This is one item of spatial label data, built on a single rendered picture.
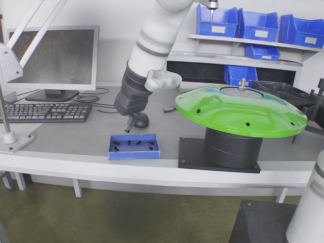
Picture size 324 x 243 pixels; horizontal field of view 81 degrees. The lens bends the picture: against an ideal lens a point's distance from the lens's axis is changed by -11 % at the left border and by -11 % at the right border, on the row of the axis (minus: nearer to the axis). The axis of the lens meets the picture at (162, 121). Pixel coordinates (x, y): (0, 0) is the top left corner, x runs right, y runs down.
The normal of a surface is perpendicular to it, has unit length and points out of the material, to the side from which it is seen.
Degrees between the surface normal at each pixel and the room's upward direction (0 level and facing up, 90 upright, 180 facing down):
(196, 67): 90
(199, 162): 0
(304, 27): 90
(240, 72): 90
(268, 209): 0
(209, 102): 21
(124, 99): 72
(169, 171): 90
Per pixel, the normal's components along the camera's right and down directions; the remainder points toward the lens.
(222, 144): -0.62, 0.27
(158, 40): 0.04, 0.69
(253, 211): 0.04, -0.92
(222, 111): -0.19, -0.74
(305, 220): -0.97, 0.04
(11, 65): 0.55, 0.34
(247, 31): -0.04, 0.52
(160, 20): 0.30, -0.57
